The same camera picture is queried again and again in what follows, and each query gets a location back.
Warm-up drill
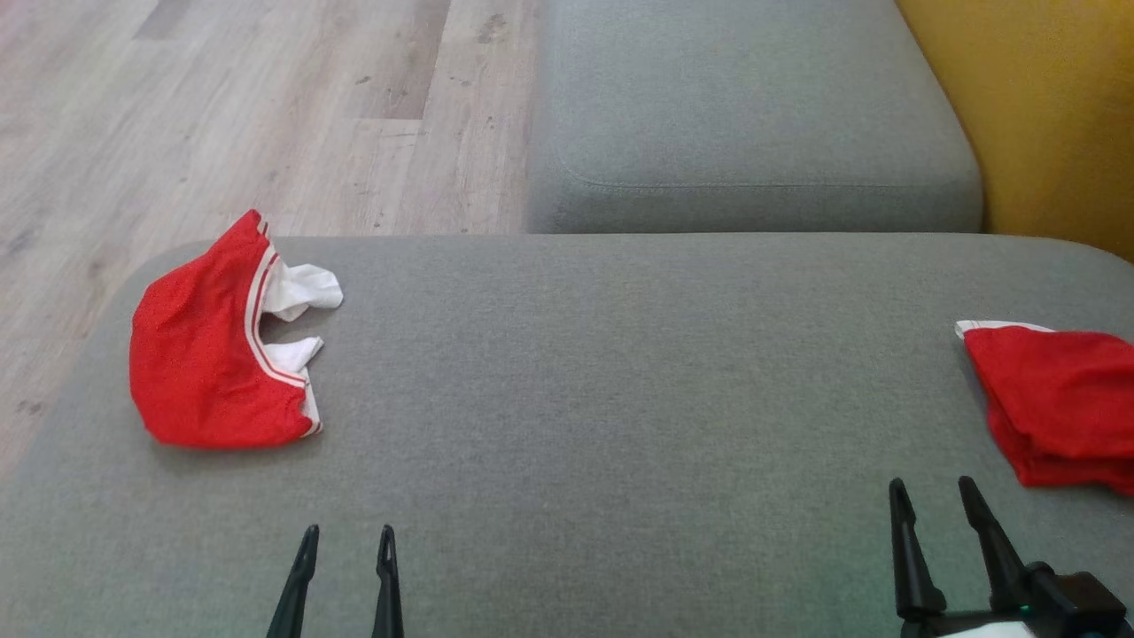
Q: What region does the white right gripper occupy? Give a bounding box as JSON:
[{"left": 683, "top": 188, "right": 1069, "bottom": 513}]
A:
[{"left": 889, "top": 476, "right": 1042, "bottom": 638}]

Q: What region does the red shirt with white sleeves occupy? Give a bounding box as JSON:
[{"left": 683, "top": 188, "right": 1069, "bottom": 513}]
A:
[{"left": 128, "top": 209, "right": 345, "bottom": 449}]

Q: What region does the small grey sofa cushion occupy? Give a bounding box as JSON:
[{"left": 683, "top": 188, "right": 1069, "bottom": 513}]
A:
[{"left": 527, "top": 0, "right": 984, "bottom": 236}]

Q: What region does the red jersey with number print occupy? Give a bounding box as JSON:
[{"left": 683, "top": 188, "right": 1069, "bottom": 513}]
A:
[{"left": 954, "top": 319, "right": 1134, "bottom": 495}]

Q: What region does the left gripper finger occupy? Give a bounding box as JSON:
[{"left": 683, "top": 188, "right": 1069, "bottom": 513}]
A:
[
  {"left": 268, "top": 525, "right": 320, "bottom": 638},
  {"left": 372, "top": 525, "right": 405, "bottom": 638}
]

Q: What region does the large grey sofa seat cushion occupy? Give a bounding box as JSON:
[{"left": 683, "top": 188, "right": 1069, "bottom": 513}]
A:
[{"left": 0, "top": 232, "right": 1134, "bottom": 638}]

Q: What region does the yellow upholstered panel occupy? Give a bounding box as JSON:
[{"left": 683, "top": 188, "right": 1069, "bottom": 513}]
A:
[{"left": 895, "top": 0, "right": 1134, "bottom": 264}]

